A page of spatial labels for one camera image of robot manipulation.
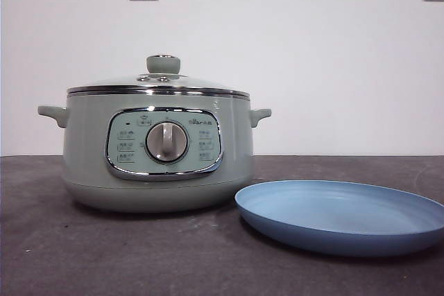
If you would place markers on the glass lid with green knob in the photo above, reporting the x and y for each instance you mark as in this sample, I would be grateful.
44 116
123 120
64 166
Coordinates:
163 65

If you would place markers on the pale green electric steamer pot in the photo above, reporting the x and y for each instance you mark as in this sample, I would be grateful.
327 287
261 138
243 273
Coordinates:
90 143

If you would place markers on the blue round plate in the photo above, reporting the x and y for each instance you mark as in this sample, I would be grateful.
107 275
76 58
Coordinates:
329 213

